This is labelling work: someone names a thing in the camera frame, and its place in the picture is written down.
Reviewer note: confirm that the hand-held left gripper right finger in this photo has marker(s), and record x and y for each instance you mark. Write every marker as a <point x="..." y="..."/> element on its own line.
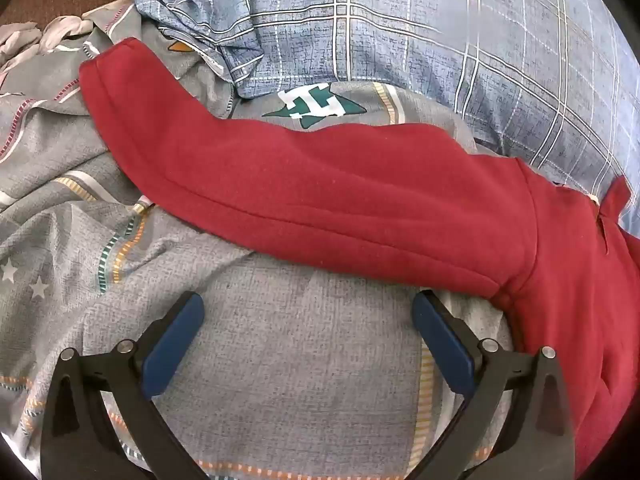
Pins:
<point x="442" y="347"/>

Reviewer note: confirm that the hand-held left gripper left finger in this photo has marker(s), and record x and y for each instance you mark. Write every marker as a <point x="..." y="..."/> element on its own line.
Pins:
<point x="172" y="347"/>

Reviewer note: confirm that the grey printed bed sheet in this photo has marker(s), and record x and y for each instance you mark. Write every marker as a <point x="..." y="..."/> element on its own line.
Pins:
<point x="300" y="355"/>

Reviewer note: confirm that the red fleece sweater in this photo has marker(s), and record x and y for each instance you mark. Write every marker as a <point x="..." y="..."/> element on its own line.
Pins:
<point x="350" y="195"/>

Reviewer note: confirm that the blue plaid pillow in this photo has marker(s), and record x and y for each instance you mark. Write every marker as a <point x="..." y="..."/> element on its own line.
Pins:
<point x="425" y="35"/>

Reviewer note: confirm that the light crumpled cloth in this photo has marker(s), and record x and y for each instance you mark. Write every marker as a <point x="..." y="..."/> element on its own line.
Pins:
<point x="30" y="40"/>

